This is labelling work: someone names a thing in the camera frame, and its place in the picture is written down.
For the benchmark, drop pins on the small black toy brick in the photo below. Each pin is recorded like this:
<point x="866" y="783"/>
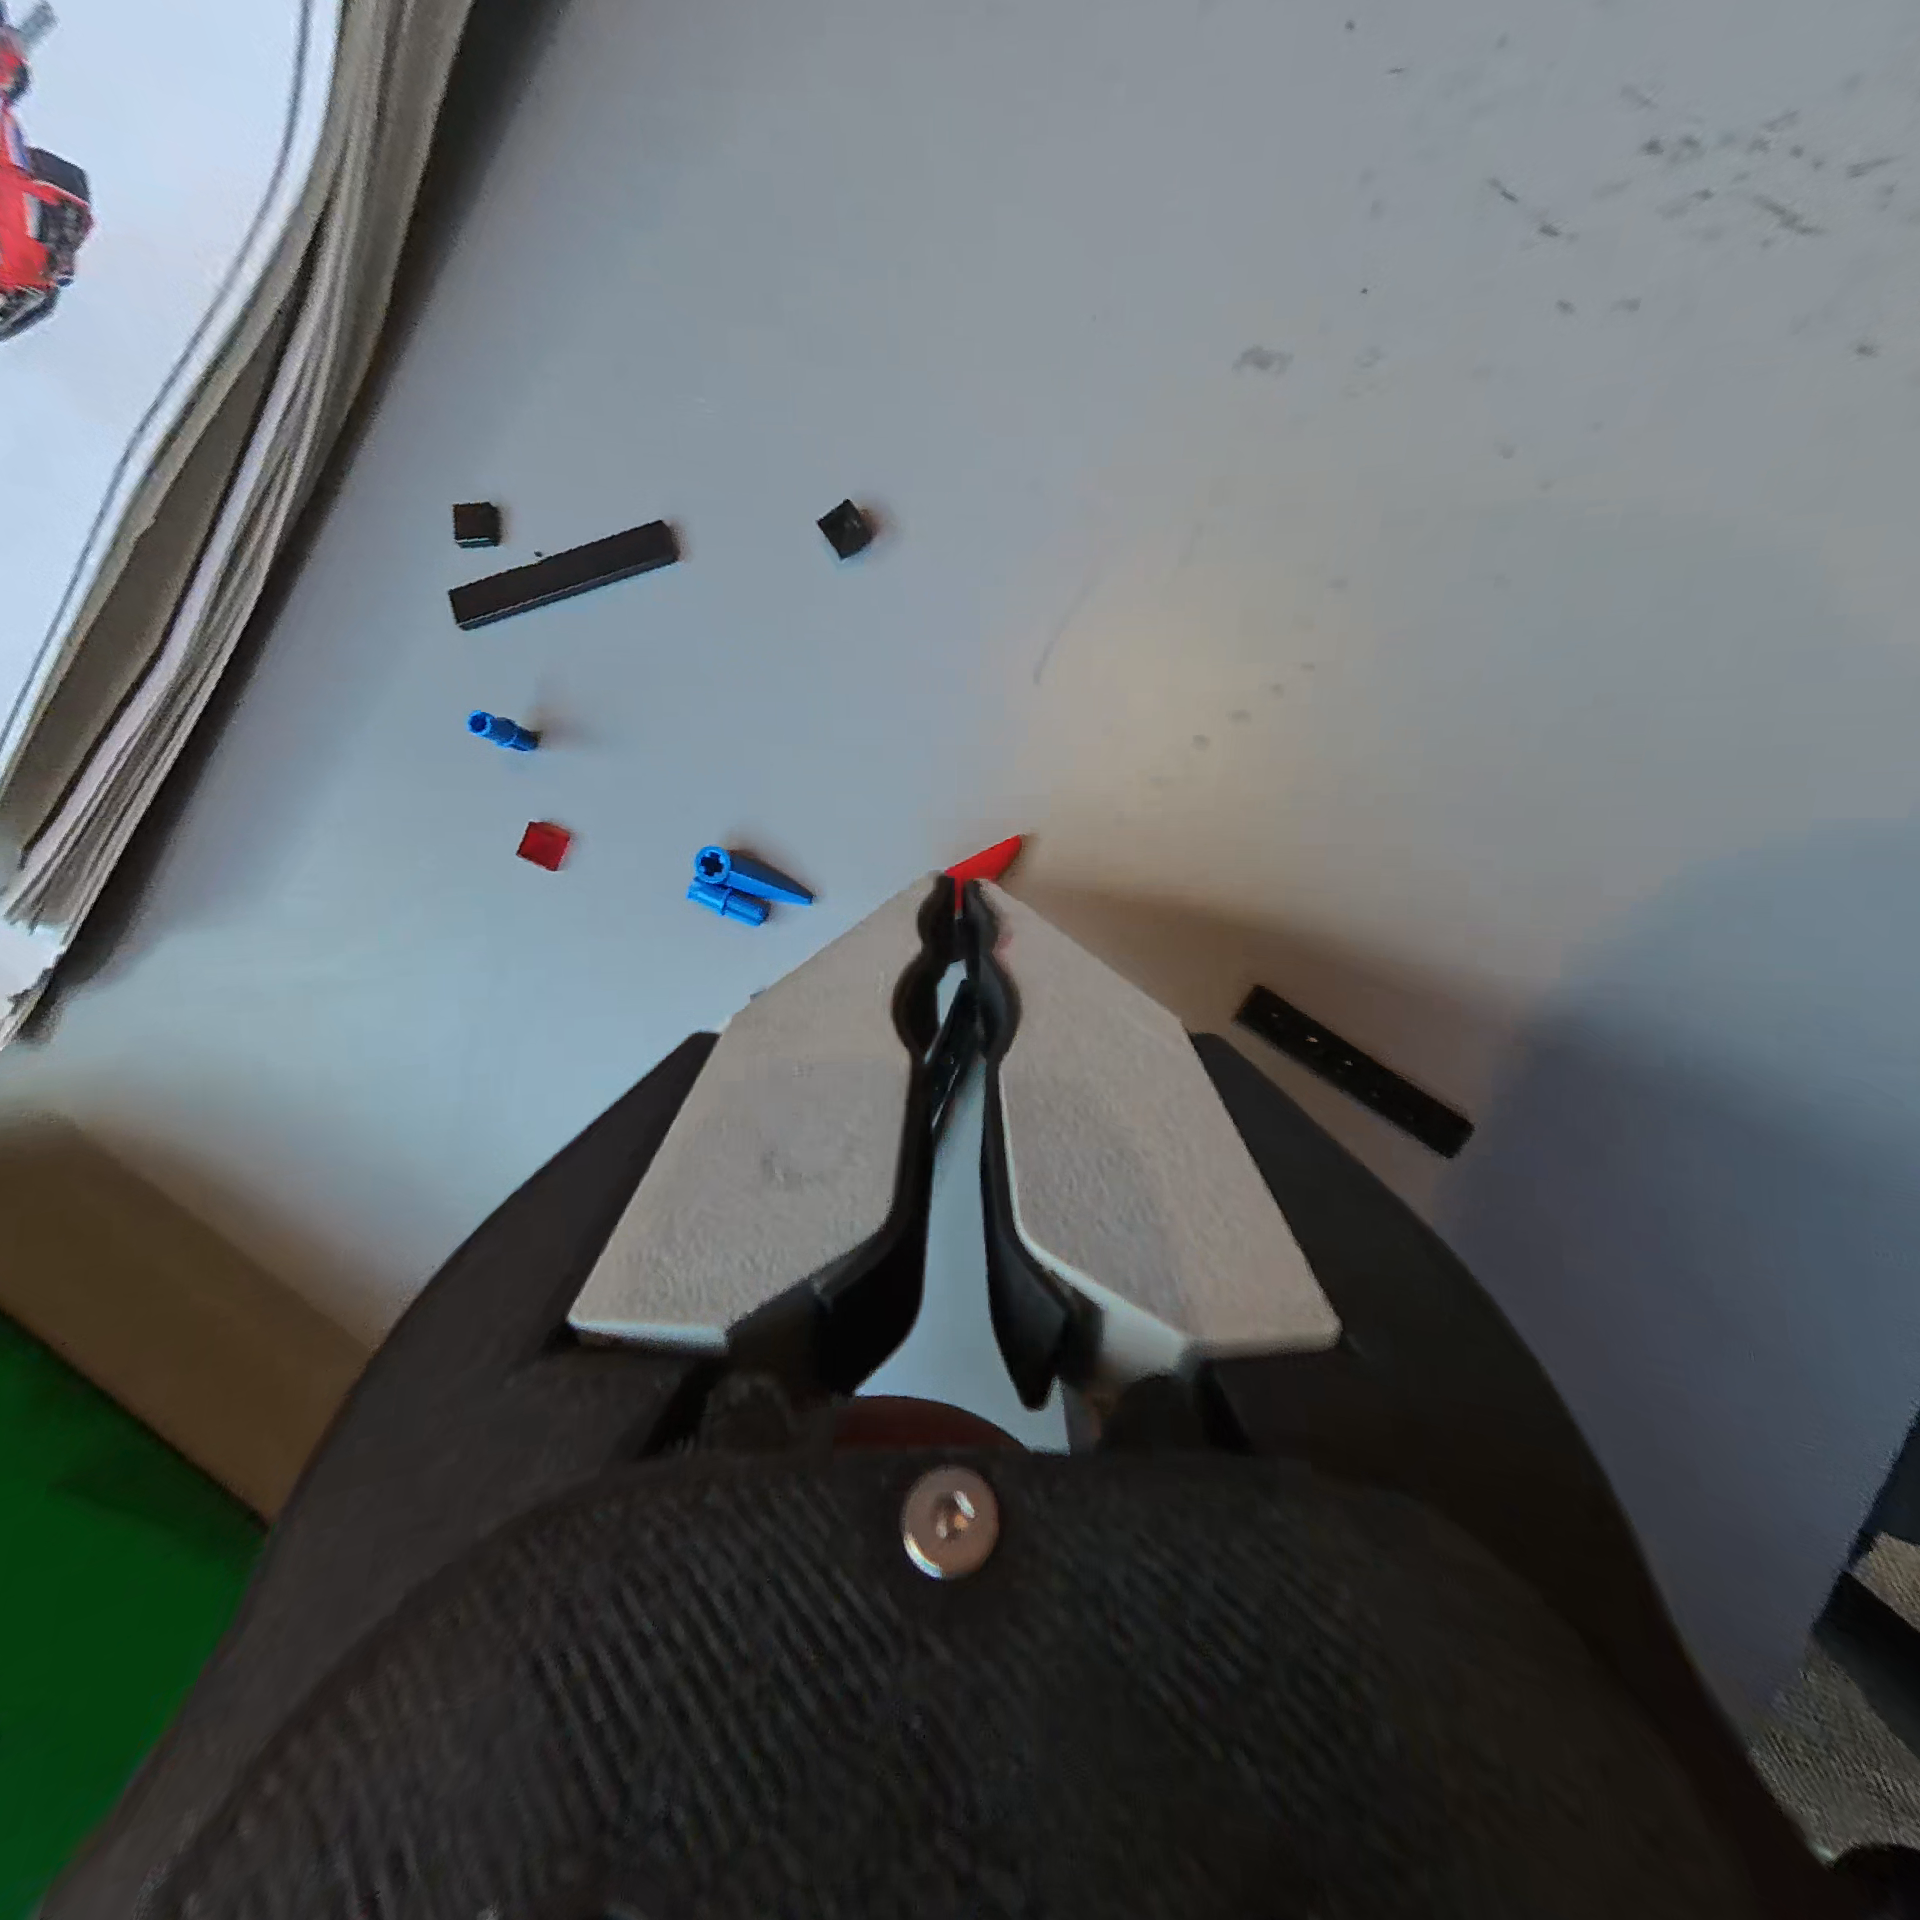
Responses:
<point x="475" y="524"/>

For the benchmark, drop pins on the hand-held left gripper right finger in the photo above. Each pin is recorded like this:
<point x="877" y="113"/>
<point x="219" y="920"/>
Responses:
<point x="1154" y="1186"/>

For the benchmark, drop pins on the instruction booklet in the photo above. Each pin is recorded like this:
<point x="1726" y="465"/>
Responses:
<point x="149" y="375"/>

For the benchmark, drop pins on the long black holed toy beam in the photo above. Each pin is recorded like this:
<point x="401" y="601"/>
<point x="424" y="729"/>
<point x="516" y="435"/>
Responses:
<point x="1349" y="1069"/>

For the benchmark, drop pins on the blue curved toy brick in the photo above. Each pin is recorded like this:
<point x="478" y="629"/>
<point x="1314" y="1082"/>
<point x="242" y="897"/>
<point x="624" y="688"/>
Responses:
<point x="748" y="872"/>

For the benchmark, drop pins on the small red toy plate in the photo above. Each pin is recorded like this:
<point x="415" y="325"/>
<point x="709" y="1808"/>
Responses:
<point x="544" y="844"/>

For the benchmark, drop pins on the red pointed toy piece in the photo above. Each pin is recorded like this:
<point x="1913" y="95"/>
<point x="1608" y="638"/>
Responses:
<point x="985" y="860"/>

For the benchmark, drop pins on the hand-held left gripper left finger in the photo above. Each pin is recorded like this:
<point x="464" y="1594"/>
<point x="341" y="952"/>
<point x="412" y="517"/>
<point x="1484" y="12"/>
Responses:
<point x="748" y="1169"/>

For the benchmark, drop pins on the small blue toy bar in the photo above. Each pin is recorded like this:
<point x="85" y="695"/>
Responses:
<point x="501" y="730"/>
<point x="729" y="906"/>

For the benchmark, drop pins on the long grey-blue toy plate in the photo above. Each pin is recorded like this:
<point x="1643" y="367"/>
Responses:
<point x="563" y="577"/>

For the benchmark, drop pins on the green plastic bin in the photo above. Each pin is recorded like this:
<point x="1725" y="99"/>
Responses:
<point x="106" y="1576"/>

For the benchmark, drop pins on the small black toy stud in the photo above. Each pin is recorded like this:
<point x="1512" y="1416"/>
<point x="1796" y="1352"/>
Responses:
<point x="844" y="528"/>

